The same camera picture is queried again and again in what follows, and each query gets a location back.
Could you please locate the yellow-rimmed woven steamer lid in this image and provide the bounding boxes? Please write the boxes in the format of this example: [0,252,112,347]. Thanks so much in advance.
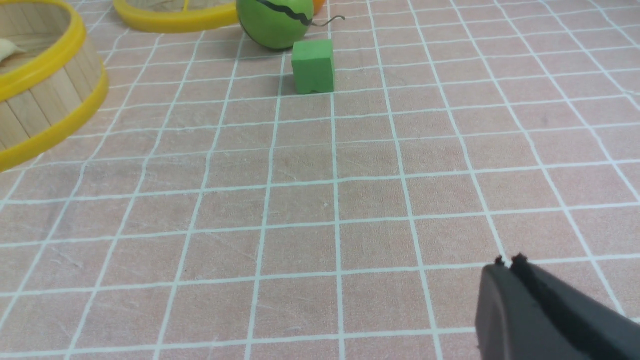
[113,0,239,34]

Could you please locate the orange yellow toy pear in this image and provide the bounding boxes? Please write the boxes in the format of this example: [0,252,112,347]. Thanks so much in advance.
[312,0,327,15]

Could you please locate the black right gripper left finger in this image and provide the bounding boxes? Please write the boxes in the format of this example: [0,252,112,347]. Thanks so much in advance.
[475,256,594,360]

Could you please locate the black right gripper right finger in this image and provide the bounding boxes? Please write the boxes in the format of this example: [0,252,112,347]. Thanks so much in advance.
[510,253,640,360]

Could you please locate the green foam cube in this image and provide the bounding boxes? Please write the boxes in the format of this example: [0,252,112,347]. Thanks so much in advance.
[291,39,335,95]

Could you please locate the green toy apple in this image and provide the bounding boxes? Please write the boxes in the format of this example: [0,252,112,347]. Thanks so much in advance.
[235,0,346,51]

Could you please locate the pale dumpling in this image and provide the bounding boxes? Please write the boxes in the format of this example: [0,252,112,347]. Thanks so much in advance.
[0,38,26,62]

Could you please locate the yellow-rimmed bamboo steamer tray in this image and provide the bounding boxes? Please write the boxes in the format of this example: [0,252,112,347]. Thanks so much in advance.
[0,0,110,171]

